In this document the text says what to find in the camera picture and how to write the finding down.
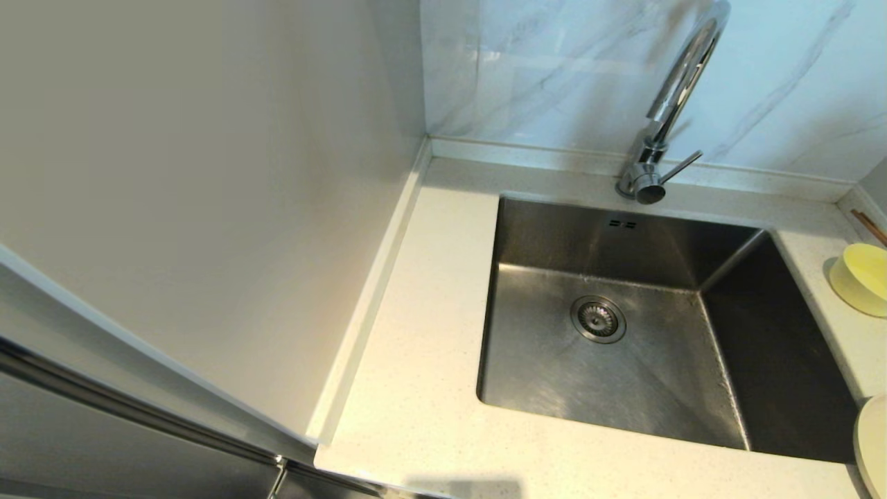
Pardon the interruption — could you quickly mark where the chrome gooseneck faucet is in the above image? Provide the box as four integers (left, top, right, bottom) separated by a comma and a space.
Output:
617, 0, 732, 205

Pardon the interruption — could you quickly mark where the yellow plastic cup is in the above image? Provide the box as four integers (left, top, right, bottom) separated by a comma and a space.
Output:
829, 243, 887, 319

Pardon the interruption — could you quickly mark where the white round plate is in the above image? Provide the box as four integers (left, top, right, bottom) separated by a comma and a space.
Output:
854, 395, 887, 499

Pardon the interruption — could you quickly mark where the stainless steel sink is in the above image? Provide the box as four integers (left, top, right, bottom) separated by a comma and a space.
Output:
477, 193, 863, 465

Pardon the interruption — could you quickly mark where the round metal drain strainer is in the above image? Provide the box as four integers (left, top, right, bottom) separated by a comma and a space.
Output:
570, 295, 628, 344

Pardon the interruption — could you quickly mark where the white refrigerator side panel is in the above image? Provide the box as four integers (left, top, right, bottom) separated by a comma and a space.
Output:
0, 0, 434, 466

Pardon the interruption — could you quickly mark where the stainless steel under-counter cabinet front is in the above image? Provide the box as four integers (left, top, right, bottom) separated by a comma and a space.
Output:
274, 463, 382, 499

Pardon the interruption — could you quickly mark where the large stainless steel refrigerator door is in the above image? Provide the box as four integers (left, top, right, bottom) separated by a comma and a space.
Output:
0, 340, 285, 499

